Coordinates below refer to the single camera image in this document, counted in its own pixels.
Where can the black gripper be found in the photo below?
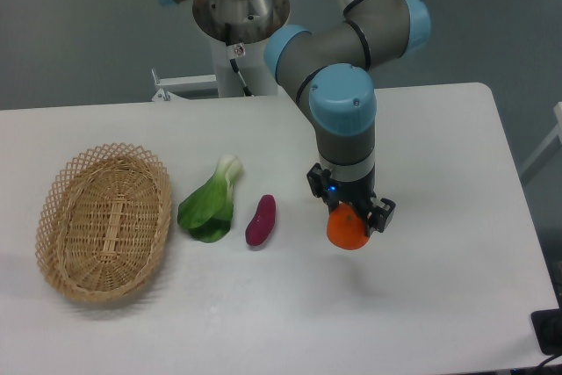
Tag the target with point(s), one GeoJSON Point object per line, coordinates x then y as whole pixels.
{"type": "Point", "coordinates": [359, 194]}

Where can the orange fruit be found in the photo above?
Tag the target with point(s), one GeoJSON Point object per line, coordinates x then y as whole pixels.
{"type": "Point", "coordinates": [345, 229]}

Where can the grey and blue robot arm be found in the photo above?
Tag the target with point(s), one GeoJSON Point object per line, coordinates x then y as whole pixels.
{"type": "Point", "coordinates": [326, 75]}

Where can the woven wicker basket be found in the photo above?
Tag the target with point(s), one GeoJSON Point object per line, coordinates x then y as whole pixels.
{"type": "Point", "coordinates": [105, 222]}

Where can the purple sweet potato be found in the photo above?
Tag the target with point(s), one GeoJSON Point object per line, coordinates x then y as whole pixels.
{"type": "Point", "coordinates": [262, 223]}

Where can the green bok choy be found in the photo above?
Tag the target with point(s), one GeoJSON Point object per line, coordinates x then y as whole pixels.
{"type": "Point", "coordinates": [207, 213]}

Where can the black device at table corner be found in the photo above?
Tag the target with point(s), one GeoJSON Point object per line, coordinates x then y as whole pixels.
{"type": "Point", "coordinates": [547, 327]}

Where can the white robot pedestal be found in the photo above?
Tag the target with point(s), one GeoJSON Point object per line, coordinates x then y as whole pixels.
{"type": "Point", "coordinates": [240, 69]}

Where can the white metal bracket left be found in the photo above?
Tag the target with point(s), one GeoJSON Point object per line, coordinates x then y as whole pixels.
{"type": "Point", "coordinates": [185, 87]}

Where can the white frame at right edge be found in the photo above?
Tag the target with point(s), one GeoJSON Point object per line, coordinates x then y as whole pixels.
{"type": "Point", "coordinates": [544, 152]}

